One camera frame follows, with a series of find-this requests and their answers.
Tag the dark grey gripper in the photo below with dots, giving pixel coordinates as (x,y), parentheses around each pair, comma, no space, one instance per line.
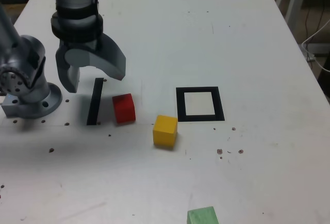
(77,46)

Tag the red cube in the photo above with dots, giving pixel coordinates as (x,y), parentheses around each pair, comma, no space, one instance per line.
(124,109)

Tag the yellow cube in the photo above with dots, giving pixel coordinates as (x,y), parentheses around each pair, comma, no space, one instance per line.
(164,133)

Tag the green cube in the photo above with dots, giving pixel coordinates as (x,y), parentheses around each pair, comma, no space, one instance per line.
(202,216)

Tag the black tape square outline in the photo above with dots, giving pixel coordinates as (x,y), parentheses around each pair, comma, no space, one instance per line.
(180,105)

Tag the black tape strip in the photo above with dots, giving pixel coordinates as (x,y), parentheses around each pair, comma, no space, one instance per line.
(95,100)

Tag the white frame legs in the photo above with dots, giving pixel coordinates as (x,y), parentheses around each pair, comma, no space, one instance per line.
(296,2)

